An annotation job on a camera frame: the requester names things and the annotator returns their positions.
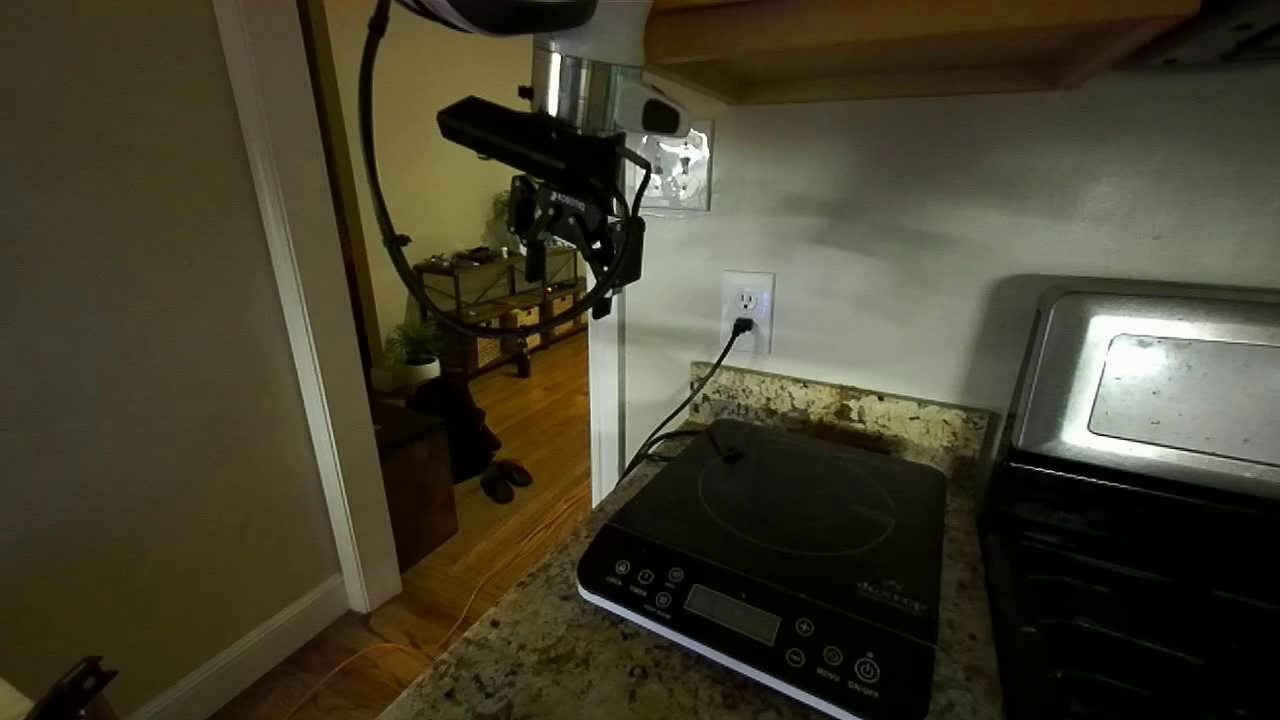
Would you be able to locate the dark wooden box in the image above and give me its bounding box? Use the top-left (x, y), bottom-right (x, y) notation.
top-left (370, 397), bottom-right (463, 575)

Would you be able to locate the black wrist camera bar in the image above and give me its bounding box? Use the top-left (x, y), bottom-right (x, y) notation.
top-left (432, 94), bottom-right (632, 193)

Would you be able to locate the black clamp object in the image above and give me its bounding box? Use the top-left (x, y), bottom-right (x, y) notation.
top-left (23, 654), bottom-right (119, 720)

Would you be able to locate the wooden wall cabinet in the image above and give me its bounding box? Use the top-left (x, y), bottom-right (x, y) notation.
top-left (639, 0), bottom-right (1207, 108)

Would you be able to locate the white door frame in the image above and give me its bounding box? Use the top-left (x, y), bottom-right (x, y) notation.
top-left (206, 0), bottom-right (406, 620)

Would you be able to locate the white wall outlet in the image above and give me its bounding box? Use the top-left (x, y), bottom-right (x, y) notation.
top-left (715, 267), bottom-right (780, 360)

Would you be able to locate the silver toaster oven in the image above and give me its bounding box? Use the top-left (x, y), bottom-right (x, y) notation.
top-left (979, 273), bottom-right (1280, 720)

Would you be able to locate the double light switch plate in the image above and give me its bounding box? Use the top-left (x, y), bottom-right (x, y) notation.
top-left (632, 121), bottom-right (715, 215)

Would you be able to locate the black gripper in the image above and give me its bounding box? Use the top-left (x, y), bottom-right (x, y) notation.
top-left (507, 169), bottom-right (652, 324)

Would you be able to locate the black bag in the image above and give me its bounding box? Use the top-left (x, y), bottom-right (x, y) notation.
top-left (406, 376), bottom-right (507, 488)

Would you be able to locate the plant in white pot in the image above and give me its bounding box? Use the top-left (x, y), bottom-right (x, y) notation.
top-left (385, 316), bottom-right (446, 392)

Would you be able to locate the wooden shelf unit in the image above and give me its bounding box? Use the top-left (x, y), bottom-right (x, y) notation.
top-left (410, 242), bottom-right (592, 386)

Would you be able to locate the black induction cooktop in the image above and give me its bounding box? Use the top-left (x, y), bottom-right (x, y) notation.
top-left (571, 418), bottom-right (951, 720)

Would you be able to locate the black power cord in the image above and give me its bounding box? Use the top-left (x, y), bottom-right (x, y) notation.
top-left (619, 316), bottom-right (761, 481)

